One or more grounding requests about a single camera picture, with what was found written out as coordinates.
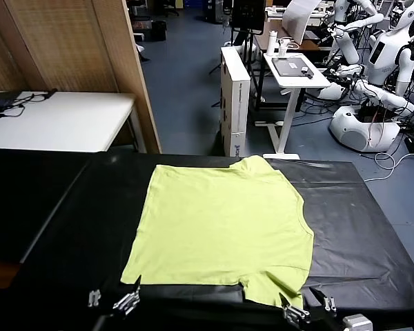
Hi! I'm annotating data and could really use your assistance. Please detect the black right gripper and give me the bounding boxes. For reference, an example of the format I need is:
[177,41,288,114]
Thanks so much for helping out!
[278,288,346,331]

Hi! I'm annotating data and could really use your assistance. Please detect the white rectangular table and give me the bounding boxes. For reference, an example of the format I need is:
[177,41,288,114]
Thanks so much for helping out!
[0,90,148,154]

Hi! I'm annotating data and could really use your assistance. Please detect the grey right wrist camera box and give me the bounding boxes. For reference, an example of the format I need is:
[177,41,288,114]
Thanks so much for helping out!
[342,314,373,331]

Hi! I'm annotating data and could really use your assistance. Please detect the glossy black table cover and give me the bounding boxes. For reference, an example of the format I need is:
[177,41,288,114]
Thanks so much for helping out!
[12,153,414,331]

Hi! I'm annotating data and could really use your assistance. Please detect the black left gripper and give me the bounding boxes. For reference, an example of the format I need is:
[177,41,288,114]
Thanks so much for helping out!
[88,274,142,331]

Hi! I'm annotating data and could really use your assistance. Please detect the white water bottle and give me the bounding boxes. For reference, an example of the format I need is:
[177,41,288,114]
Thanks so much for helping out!
[266,30,279,56]

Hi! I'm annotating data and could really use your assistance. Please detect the wooden bamboo partition screen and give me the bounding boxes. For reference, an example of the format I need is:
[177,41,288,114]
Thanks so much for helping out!
[0,0,163,154]

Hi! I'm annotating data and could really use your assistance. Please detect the white standing desk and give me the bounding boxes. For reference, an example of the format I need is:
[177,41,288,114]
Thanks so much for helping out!
[255,52,332,160]

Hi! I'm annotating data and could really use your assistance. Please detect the tall white cardboard box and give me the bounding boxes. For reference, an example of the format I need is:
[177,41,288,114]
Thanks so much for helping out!
[219,46,252,158]

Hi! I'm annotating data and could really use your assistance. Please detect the black cables with adapter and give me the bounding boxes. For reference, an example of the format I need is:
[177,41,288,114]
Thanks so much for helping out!
[0,88,58,120]

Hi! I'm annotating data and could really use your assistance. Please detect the white curved sheet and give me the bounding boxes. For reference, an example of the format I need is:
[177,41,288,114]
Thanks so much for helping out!
[282,0,320,44]

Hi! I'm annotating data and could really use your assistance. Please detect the tangled black floor cables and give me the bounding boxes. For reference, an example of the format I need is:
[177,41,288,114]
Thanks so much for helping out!
[296,91,336,122]

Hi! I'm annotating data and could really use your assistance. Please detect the large white humanoid robot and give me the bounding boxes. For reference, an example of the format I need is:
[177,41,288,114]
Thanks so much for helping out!
[328,0,414,152]

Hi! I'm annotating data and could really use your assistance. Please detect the lime green t-shirt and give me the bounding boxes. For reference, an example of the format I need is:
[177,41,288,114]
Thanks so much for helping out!
[119,154,315,310]

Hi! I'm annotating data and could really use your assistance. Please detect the white floor cable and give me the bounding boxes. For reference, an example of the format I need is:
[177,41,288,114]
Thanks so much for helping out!
[364,148,414,182]

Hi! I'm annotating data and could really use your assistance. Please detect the dark flat laptop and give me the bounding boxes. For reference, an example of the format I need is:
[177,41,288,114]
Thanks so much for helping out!
[0,91,19,108]

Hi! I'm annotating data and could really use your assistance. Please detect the small white humanoid robot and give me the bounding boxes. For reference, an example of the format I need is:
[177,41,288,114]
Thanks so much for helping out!
[329,0,386,66]

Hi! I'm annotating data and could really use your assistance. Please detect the black waste bin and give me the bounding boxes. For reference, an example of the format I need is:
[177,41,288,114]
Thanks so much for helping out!
[150,19,167,41]

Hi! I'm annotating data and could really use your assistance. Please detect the white cup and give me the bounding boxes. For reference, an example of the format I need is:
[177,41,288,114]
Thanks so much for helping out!
[277,37,293,56]

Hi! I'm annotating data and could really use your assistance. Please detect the grey closed laptop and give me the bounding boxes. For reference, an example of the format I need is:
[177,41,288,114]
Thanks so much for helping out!
[272,57,313,76]

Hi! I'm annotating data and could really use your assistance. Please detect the matte black table cover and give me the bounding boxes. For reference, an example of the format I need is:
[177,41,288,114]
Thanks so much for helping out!
[0,147,90,265]

